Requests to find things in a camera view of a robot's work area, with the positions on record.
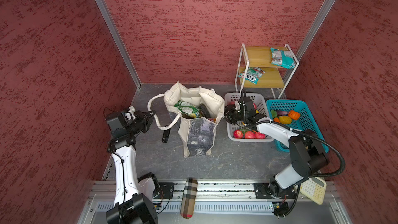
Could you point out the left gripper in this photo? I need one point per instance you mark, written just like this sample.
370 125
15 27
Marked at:
143 116

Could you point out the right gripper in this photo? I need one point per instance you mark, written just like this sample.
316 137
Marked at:
230 107

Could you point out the dark green cucumber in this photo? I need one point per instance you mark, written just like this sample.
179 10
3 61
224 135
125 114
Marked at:
204 111

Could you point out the cream canvas tote bag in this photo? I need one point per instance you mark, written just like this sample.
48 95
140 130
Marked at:
197 134

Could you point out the yellow Fox's candy bag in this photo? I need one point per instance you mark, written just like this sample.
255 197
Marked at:
188 109

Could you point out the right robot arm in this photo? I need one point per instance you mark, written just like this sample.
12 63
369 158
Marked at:
307 154

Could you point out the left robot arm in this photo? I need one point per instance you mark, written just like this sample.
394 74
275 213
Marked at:
133 200

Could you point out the green Fox's candy bag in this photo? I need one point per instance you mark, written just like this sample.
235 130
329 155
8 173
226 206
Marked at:
253 74

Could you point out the teal snack bag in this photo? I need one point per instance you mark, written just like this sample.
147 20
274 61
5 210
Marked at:
282 58

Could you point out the white plastic basket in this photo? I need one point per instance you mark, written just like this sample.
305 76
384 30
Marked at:
249 130

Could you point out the red apple front left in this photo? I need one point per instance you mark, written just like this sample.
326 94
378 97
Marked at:
238 134

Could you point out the red apple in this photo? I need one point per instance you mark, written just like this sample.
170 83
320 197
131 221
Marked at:
260 136
238 134

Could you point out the black remote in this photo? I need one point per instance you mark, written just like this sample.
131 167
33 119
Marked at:
166 135

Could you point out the red apple front right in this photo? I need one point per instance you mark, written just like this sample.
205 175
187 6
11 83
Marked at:
260 136

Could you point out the yellow vegetable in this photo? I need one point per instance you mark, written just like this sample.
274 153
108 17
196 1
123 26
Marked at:
286 120

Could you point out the white wooden shelf rack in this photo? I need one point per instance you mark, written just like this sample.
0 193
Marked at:
275 78

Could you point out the orange pumpkin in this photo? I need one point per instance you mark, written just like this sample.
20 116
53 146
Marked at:
294 115

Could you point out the teal plastic basket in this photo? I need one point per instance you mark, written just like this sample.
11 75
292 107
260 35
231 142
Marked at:
306 120

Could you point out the plaid pouch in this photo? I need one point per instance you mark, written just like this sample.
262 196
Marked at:
189 198

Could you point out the cream calculator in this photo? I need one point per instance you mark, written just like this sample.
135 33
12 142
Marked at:
314 189

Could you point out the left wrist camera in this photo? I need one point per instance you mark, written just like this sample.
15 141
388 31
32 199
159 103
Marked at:
120 120

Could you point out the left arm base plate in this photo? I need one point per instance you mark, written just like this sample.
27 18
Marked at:
164 191

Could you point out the aluminium rail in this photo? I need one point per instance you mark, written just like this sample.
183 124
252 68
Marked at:
208 190

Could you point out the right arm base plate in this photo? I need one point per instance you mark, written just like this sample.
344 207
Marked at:
264 191

